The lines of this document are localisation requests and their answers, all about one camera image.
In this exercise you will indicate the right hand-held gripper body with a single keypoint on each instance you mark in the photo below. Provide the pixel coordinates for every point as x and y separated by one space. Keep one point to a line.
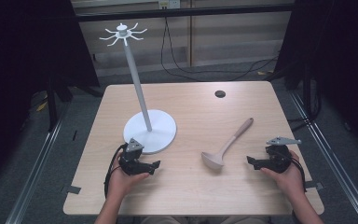
276 158

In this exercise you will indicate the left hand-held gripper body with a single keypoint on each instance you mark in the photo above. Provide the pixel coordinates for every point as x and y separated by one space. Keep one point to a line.
132 165

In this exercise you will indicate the white utensil hook stand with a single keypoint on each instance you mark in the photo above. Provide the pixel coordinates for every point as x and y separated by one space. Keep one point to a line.
149 130

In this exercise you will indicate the beige ladle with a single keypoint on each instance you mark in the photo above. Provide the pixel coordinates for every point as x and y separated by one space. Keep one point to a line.
213 158

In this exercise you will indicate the person's left hand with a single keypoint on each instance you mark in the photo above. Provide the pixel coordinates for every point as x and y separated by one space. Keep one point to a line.
121 183

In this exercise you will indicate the person's right hand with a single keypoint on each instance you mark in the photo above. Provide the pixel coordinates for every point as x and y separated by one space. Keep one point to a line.
290 180

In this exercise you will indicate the black metal stand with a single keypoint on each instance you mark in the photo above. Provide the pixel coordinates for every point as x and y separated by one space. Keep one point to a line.
307 93
52 105

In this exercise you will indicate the yellow floor tape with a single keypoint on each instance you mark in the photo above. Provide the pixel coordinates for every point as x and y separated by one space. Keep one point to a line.
264 73
42 106

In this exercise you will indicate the dark curtain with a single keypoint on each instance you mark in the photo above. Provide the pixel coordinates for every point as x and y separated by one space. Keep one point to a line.
21 62
338 56

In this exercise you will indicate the grey table bracket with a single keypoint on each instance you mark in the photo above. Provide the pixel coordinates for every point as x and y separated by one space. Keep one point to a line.
314 186

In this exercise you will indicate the metal floor rail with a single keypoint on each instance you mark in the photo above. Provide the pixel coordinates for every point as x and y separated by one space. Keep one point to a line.
332 161
34 174

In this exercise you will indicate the black horizontal frame bar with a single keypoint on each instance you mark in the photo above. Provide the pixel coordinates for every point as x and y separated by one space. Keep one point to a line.
183 12

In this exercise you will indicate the white wall socket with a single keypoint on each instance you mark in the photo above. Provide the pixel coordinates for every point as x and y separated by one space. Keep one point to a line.
169 3

